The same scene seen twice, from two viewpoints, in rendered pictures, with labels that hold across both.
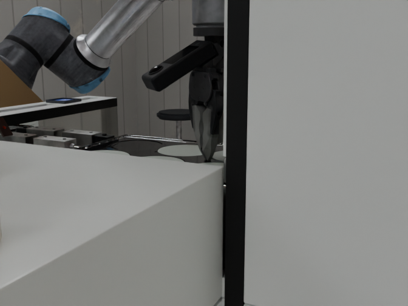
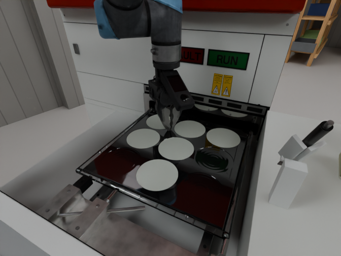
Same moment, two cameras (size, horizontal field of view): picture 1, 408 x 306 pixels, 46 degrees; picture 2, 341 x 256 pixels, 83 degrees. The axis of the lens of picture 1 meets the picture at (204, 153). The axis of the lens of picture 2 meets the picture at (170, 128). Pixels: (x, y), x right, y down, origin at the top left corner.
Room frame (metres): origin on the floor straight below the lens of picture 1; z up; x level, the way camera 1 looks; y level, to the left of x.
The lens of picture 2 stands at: (0.77, 0.50, 1.25)
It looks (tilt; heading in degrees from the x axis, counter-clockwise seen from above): 34 degrees down; 270
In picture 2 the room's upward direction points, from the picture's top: straight up
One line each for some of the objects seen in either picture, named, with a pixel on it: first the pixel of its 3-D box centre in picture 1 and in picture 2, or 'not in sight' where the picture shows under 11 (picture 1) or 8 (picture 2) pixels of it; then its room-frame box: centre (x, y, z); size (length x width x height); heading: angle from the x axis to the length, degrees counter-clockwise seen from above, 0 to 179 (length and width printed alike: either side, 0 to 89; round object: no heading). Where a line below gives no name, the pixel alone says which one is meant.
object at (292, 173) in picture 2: not in sight; (291, 166); (0.59, 0.29, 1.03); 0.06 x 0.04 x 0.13; 64
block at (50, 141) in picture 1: (54, 144); (89, 220); (0.93, 0.29, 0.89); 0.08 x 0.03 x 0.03; 64
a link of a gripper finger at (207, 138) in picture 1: (221, 133); (171, 114); (0.77, -0.03, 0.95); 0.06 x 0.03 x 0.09; 119
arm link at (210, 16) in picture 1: (215, 14); (165, 53); (0.79, -0.02, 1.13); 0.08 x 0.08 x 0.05
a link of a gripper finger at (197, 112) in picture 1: (212, 130); (162, 116); (0.80, -0.01, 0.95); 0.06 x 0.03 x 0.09; 119
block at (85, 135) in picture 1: (81, 138); (60, 204); (1.00, 0.26, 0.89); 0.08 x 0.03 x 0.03; 64
